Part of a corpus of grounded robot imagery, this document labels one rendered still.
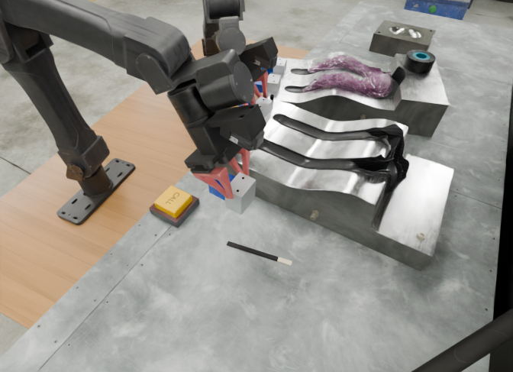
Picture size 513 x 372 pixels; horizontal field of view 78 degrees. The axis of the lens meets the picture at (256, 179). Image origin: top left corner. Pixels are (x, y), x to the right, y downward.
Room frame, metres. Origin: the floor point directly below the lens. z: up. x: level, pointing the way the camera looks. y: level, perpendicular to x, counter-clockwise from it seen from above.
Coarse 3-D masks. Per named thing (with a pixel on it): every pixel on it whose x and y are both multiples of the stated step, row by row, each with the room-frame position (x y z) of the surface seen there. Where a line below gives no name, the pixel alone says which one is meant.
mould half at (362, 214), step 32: (288, 128) 0.62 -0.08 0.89; (320, 128) 0.63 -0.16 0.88; (352, 128) 0.60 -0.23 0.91; (256, 160) 0.51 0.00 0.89; (416, 160) 0.53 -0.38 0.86; (256, 192) 0.47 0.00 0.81; (288, 192) 0.43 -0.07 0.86; (320, 192) 0.40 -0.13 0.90; (352, 192) 0.37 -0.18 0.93; (416, 192) 0.44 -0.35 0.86; (448, 192) 0.44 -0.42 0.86; (320, 224) 0.39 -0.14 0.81; (352, 224) 0.36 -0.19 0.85; (384, 224) 0.36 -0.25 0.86; (416, 224) 0.36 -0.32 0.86; (416, 256) 0.30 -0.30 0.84
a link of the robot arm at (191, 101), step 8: (192, 80) 0.41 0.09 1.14; (176, 88) 0.41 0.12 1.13; (184, 88) 0.40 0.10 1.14; (192, 88) 0.40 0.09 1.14; (168, 96) 0.40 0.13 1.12; (176, 96) 0.40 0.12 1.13; (184, 96) 0.39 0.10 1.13; (192, 96) 0.40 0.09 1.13; (200, 96) 0.40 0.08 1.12; (176, 104) 0.39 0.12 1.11; (184, 104) 0.39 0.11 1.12; (192, 104) 0.39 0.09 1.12; (200, 104) 0.40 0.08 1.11; (176, 112) 0.40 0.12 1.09; (184, 112) 0.39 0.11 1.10; (192, 112) 0.39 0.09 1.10; (200, 112) 0.39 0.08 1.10; (208, 112) 0.40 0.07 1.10; (184, 120) 0.39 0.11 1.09; (192, 120) 0.39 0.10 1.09
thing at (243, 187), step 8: (232, 176) 0.40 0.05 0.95; (240, 176) 0.39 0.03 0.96; (248, 176) 0.39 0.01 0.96; (232, 184) 0.37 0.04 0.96; (240, 184) 0.37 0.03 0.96; (248, 184) 0.37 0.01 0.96; (216, 192) 0.38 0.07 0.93; (240, 192) 0.35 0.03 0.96; (248, 192) 0.36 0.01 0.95; (224, 200) 0.37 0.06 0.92; (232, 200) 0.35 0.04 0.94; (240, 200) 0.34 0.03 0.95; (248, 200) 0.36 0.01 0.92; (232, 208) 0.35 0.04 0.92; (240, 208) 0.34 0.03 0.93
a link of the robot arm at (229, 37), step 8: (240, 0) 0.75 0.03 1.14; (240, 8) 0.74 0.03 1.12; (208, 16) 0.72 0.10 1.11; (240, 16) 0.74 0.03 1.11; (224, 24) 0.65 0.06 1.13; (232, 24) 0.65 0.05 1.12; (224, 32) 0.64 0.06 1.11; (232, 32) 0.65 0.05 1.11; (240, 32) 0.65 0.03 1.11; (216, 40) 0.68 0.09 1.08; (224, 40) 0.64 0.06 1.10; (232, 40) 0.64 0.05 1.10; (240, 40) 0.64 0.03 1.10; (224, 48) 0.63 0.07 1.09; (232, 48) 0.64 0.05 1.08; (240, 48) 0.64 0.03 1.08
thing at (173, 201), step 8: (168, 192) 0.46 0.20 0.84; (176, 192) 0.46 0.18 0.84; (184, 192) 0.46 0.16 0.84; (160, 200) 0.43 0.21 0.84; (168, 200) 0.43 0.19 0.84; (176, 200) 0.43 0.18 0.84; (184, 200) 0.43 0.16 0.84; (160, 208) 0.42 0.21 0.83; (168, 208) 0.41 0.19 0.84; (176, 208) 0.41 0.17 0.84; (184, 208) 0.42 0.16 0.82; (176, 216) 0.40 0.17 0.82
